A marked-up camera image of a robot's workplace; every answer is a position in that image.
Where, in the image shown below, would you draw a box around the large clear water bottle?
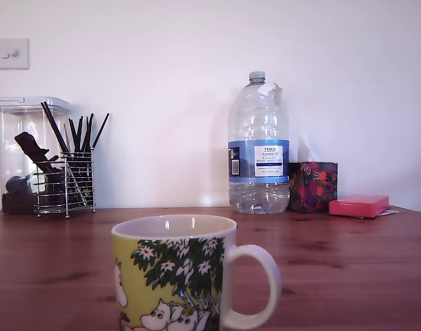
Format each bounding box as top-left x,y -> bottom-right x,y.
227,71 -> 291,215

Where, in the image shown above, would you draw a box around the dark coffee beans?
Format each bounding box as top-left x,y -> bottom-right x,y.
1,192 -> 37,215

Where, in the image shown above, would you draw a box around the pink flat box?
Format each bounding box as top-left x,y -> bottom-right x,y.
328,194 -> 391,219

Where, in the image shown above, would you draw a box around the clear container with white lid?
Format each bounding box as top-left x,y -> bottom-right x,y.
0,97 -> 70,215

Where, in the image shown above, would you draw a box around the chrome wire utensil rack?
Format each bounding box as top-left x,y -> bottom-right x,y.
33,151 -> 97,218

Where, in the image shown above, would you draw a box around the white tissue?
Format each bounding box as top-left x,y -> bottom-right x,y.
298,132 -> 324,163

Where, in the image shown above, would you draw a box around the white wall light switch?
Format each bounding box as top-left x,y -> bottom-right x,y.
0,38 -> 30,71

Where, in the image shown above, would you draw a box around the floral print tissue box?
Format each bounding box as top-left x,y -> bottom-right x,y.
288,161 -> 339,214

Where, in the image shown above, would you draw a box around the yellow cartoon print mug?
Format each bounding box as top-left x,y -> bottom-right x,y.
110,214 -> 282,331

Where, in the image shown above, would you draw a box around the black plastic scoop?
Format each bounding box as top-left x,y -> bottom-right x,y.
5,132 -> 60,194

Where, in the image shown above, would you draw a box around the white paper sheet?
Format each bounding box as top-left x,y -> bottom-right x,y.
357,205 -> 400,219

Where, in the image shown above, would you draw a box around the black chopstick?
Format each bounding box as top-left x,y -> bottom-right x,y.
41,101 -> 67,154
68,118 -> 79,153
75,116 -> 84,153
86,112 -> 95,153
91,112 -> 110,150
43,101 -> 70,154
81,116 -> 90,153

